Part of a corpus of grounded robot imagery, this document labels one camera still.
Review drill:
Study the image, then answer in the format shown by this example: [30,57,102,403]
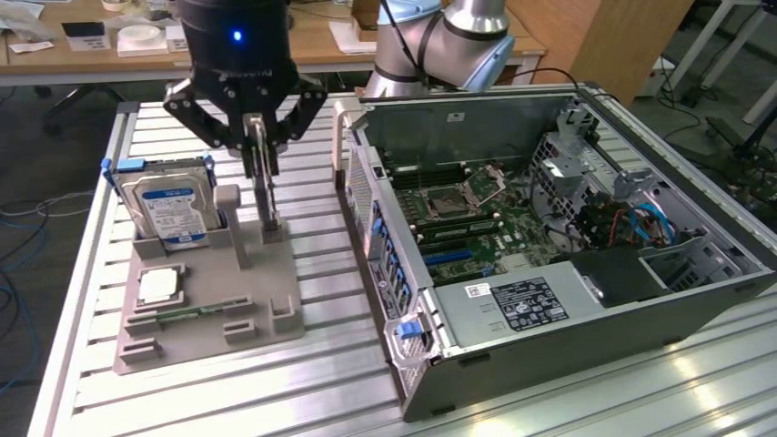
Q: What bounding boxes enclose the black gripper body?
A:
[181,0,305,118]

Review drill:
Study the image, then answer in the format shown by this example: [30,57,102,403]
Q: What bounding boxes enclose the white labelled box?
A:
[164,23,190,54]

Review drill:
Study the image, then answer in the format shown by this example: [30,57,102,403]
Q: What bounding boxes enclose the white box with round bowl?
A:
[116,25,170,58]

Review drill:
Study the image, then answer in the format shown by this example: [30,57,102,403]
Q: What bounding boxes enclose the white paper stack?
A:
[329,20,381,56]

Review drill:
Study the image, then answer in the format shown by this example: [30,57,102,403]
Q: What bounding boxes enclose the wooden desk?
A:
[0,0,547,87]

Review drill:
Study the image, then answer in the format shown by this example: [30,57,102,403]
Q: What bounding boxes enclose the hard disk with blue carrier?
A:
[98,154,226,252]

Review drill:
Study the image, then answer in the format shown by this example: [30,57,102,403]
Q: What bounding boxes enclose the black chair base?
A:
[34,84,122,136]

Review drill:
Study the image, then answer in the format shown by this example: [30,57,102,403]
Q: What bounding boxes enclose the brown cardboard box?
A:
[350,0,385,31]

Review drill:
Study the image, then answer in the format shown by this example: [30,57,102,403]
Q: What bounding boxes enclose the white box with black lid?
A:
[60,21,112,52]

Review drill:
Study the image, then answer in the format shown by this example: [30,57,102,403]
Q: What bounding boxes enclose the CPU socket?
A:
[423,186,471,219]

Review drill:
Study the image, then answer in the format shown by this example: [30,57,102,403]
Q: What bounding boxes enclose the metal socket cover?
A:
[461,164,510,201]

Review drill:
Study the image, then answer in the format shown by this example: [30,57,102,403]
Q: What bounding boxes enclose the installed RAM stick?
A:
[418,221,497,241]
[411,216,494,230]

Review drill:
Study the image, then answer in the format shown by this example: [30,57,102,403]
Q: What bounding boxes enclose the clear plastic bag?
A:
[0,0,61,42]

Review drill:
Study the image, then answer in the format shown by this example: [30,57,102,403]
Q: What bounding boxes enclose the silver CPU chip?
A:
[136,270,178,304]

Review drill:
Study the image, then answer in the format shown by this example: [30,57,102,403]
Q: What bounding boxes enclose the green RAM stick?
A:
[154,305,225,322]

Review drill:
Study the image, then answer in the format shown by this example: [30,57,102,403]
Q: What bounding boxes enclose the perforated metal disk bay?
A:
[526,131,614,219]

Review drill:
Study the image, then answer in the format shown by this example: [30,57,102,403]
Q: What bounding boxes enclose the green motherboard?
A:
[387,158,571,279]

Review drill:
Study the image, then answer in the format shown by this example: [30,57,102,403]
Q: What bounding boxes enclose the grey plastic parts rack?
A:
[112,184,305,377]

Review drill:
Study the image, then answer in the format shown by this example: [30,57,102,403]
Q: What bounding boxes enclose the wooden cabinet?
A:
[514,0,697,106]

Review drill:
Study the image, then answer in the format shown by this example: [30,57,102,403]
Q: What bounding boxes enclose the grey power supply unit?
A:
[433,261,607,347]

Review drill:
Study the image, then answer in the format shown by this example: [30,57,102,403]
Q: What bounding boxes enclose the open grey PC case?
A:
[331,81,777,423]

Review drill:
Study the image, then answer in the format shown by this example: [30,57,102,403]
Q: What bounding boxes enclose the black floor stand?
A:
[706,86,777,160]

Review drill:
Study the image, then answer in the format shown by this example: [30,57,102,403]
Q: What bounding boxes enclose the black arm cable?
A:
[378,0,435,87]

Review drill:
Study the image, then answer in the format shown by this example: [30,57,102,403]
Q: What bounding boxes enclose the white floor cable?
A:
[0,190,98,218]

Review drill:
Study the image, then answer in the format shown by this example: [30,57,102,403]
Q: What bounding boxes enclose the black power cable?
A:
[502,67,614,99]

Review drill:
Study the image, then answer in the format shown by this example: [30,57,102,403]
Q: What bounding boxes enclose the blue floor cable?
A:
[0,218,49,392]

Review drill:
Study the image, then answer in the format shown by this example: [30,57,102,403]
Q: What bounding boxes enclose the red wire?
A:
[609,207,626,247]

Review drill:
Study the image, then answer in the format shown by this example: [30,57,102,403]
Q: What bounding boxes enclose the blue wire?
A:
[630,204,675,249]

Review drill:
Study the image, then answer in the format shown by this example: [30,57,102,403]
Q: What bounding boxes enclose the white desk frame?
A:
[666,0,777,124]

